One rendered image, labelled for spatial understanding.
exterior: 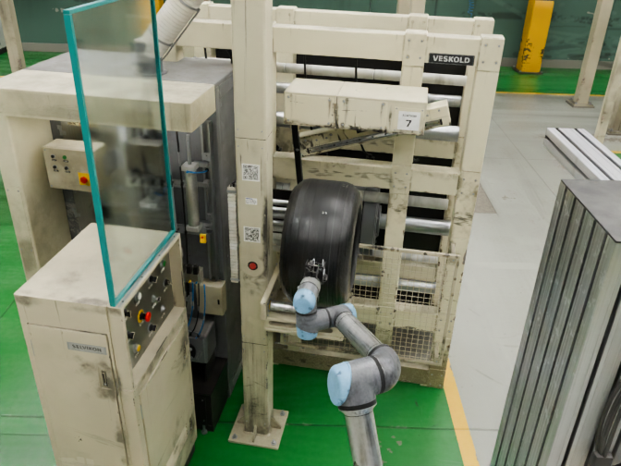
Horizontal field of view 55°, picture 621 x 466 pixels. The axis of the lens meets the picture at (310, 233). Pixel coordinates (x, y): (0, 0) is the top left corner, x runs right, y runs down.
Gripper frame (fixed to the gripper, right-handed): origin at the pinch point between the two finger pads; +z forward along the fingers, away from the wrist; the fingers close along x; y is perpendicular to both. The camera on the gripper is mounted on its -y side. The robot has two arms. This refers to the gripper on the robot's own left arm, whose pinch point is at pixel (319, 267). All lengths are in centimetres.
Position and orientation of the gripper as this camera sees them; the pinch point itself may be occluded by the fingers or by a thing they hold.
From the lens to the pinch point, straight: 238.5
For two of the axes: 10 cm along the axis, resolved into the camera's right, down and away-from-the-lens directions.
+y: 0.5, -9.3, -3.7
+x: -9.8, -1.1, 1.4
